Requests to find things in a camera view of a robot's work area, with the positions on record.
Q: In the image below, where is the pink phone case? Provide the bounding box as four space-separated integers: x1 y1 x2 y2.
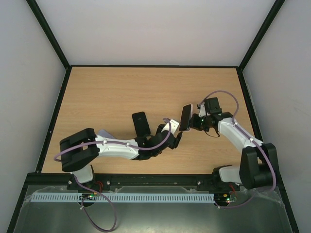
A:
179 103 194 132

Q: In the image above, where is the black phone case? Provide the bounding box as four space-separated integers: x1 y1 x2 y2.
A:
132 112 151 137

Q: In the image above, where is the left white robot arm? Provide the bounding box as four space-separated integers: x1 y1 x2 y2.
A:
54 120 182 183

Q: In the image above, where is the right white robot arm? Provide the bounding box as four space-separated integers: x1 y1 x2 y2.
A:
190 98 278 190

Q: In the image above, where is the lilac phone case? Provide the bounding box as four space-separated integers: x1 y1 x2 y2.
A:
98 130 115 139

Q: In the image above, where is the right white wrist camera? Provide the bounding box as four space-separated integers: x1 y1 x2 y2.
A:
197 101 207 117

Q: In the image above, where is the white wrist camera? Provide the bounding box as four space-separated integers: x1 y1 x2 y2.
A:
161 118 179 134
197 101 207 117

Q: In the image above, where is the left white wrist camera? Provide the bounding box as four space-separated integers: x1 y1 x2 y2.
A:
161 118 179 134

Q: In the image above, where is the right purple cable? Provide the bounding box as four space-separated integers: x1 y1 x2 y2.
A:
203 90 277 210

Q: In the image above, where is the purple cable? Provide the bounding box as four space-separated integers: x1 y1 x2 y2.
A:
53 118 172 233
203 90 277 210

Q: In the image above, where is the black aluminium frame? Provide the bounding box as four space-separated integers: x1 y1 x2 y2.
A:
4 0 301 233

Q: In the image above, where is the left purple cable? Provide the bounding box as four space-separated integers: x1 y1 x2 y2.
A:
53 118 172 233

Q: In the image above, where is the grey slotted cable duct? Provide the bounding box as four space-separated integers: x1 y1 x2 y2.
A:
29 193 214 203

